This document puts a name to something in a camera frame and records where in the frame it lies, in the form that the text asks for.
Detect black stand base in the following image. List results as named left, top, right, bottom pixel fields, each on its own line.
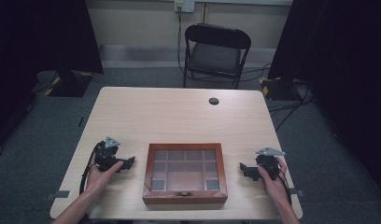
left=259, top=77, right=304, bottom=102
left=43, top=70, right=94, bottom=98

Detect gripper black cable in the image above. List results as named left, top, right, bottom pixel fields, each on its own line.
left=276, top=166, right=293, bottom=206
left=78, top=144, right=101, bottom=196

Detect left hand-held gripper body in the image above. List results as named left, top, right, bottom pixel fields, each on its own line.
left=94, top=135, right=125, bottom=173

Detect black folding chair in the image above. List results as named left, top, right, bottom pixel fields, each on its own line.
left=182, top=22, right=252, bottom=91

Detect person's left hand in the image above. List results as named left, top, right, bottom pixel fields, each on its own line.
left=84, top=153, right=124, bottom=196

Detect black curtain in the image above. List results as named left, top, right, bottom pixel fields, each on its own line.
left=267, top=0, right=381, bottom=200
left=0, top=0, right=105, bottom=157

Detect black floor cables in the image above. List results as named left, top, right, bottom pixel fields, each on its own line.
left=241, top=63, right=316, bottom=133

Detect white wall socket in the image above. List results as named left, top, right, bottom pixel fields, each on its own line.
left=174, top=0, right=196, bottom=14

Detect wooden glass-lid box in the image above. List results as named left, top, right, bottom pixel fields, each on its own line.
left=142, top=143, right=229, bottom=205

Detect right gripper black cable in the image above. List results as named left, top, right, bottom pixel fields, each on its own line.
left=276, top=166, right=293, bottom=206

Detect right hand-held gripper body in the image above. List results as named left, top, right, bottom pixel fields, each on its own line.
left=255, top=147, right=287, bottom=181

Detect person's right hand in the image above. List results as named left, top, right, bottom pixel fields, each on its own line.
left=257, top=156, right=290, bottom=208

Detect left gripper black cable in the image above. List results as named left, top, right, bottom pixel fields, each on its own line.
left=78, top=144, right=101, bottom=196

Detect black wall cable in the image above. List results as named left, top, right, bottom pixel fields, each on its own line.
left=176, top=6, right=188, bottom=76

